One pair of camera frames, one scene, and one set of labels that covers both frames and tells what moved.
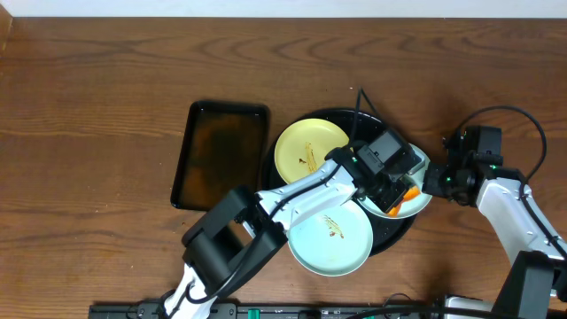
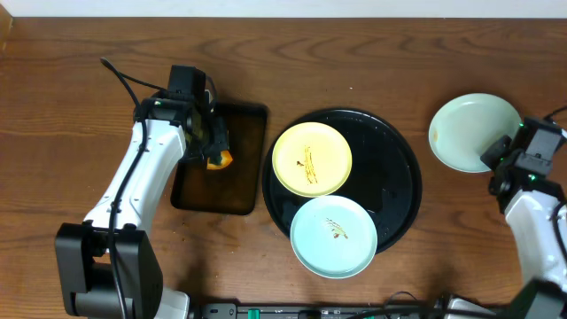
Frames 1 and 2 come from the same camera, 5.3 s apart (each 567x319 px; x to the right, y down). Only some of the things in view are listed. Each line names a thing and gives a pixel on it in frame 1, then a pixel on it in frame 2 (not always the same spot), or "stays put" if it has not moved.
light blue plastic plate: x=332 y=243 stays put
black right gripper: x=431 y=182 → x=490 y=155
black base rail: x=275 y=311 stays put
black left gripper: x=391 y=196 → x=217 y=142
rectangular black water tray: x=225 y=144 stays put
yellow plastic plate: x=305 y=143 stays put
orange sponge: x=409 y=194 → x=226 y=159
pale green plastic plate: x=415 y=206 → x=468 y=126
